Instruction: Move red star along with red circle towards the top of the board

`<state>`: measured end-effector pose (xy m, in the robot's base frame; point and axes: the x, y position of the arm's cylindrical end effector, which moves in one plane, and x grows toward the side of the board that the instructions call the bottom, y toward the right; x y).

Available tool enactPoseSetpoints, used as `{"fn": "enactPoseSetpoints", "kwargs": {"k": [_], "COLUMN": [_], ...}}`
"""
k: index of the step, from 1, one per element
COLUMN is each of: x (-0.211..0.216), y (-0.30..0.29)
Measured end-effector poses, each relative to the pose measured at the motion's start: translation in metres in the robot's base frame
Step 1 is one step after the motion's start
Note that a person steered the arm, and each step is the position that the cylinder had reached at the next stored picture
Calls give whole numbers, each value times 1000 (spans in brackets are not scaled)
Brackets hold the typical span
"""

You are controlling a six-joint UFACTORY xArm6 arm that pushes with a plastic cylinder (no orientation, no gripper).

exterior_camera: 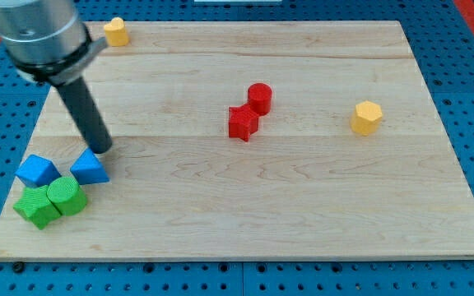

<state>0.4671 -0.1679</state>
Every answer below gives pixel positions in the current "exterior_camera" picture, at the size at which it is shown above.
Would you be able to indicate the blue triangle block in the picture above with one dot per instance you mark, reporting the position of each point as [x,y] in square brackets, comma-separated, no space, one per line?
[88,169]

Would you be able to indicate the red star block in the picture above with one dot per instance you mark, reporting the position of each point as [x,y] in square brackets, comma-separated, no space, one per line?
[242,122]

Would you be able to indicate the green cylinder block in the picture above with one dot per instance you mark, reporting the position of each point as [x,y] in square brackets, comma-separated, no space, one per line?
[67,196]

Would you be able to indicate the yellow hexagon block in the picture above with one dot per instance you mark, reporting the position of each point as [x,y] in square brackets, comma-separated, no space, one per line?
[366,118]

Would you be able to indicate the red cylinder block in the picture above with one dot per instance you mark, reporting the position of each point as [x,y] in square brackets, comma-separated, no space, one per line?
[259,98]

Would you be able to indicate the yellow heart block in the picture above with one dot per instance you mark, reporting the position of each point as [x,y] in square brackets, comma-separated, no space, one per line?
[116,33]

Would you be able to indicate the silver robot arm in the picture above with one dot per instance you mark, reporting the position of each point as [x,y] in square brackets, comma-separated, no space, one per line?
[47,40]

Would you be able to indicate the blue cube block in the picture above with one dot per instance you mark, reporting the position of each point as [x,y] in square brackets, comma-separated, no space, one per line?
[37,171]

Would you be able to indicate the green star block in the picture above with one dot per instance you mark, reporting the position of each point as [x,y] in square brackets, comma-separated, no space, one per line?
[35,207]

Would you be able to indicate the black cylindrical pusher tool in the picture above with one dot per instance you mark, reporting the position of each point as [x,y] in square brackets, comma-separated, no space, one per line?
[85,114]

